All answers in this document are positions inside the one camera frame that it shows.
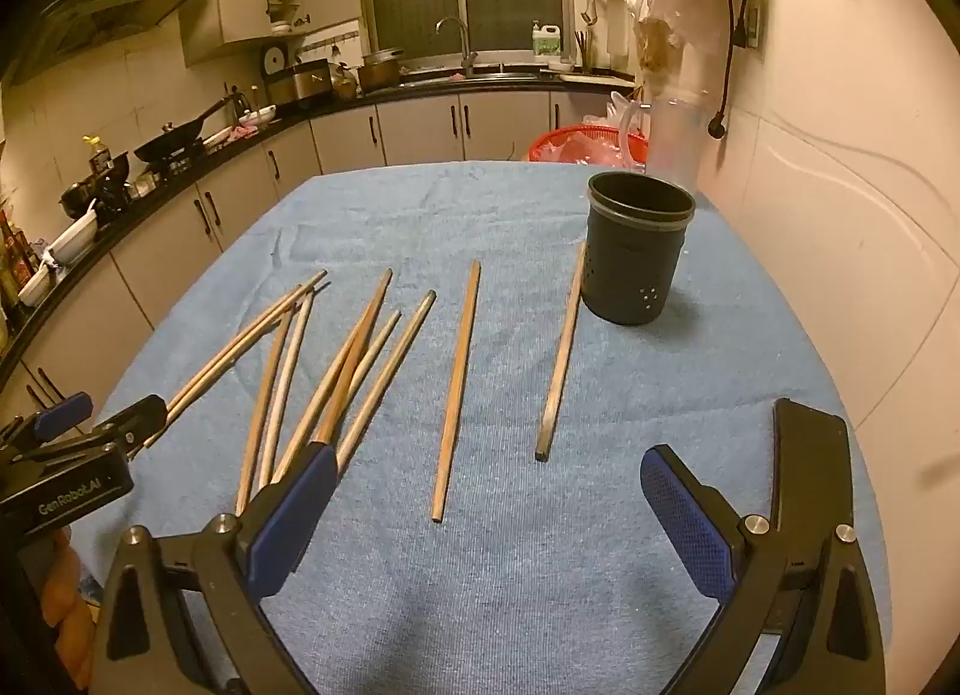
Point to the metal countertop appliance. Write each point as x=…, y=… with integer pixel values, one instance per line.
x=300, y=82

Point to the black perforated utensil holder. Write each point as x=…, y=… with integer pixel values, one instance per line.
x=637, y=268

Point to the range hood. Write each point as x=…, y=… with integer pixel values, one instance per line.
x=105, y=5

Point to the dark sauce bottles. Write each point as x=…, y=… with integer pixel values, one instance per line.
x=15, y=249

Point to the pink plastic bag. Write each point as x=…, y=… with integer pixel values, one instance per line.
x=609, y=133

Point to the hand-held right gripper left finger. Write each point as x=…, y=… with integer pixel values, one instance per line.
x=292, y=515

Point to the green detergent bottle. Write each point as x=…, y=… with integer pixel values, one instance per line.
x=547, y=41

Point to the person's left hand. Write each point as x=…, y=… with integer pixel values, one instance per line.
x=64, y=590

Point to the kitchen scale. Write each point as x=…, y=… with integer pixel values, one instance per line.
x=274, y=58

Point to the metal kettle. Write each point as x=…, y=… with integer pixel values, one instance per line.
x=343, y=84

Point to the red plastic basket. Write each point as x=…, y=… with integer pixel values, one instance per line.
x=547, y=144

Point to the dark wooden chopstick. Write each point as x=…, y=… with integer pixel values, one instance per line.
x=360, y=340

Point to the bottle with yellow cap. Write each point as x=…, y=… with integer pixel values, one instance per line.
x=96, y=157

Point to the white bowl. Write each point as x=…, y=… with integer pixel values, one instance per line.
x=34, y=284
x=71, y=239

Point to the metal faucet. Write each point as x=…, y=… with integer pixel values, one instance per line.
x=466, y=54

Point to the wall socket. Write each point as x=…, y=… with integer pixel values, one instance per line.
x=752, y=28

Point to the black wok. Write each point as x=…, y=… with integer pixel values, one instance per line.
x=172, y=139

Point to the metal cooking pot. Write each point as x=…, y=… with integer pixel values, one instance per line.
x=379, y=74

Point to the small wall shelf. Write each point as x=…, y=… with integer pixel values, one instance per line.
x=281, y=9

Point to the white lower cabinets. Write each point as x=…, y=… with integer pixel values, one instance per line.
x=420, y=129

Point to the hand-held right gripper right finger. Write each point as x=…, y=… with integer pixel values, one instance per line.
x=686, y=522

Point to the black kitchen countertop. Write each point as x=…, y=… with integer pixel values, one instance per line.
x=420, y=86

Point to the small black pot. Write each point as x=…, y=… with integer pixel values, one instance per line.
x=79, y=199

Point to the clear plastic bag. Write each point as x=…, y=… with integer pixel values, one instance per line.
x=675, y=140

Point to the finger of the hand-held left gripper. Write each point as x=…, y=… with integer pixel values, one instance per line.
x=131, y=423
x=64, y=412

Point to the blue towel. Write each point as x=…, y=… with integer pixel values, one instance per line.
x=510, y=590

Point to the cutlery holder by window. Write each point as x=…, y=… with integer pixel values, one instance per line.
x=582, y=44

